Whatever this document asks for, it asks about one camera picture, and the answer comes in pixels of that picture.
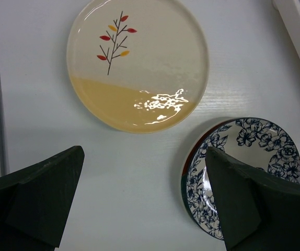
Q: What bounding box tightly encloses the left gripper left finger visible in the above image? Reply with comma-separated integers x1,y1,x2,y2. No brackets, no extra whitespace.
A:
0,146,85,250

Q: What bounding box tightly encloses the red blue floral plate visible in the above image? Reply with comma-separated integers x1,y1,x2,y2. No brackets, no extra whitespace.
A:
180,117,235,228

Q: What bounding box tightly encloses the tan plate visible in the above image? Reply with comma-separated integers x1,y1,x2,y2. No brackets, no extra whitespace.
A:
66,1,209,133

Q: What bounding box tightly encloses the black patterned plate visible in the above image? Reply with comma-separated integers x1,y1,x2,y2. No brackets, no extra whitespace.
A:
186,117,300,240

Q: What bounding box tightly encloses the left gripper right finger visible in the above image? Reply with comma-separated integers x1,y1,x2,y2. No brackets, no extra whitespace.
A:
205,147,300,250

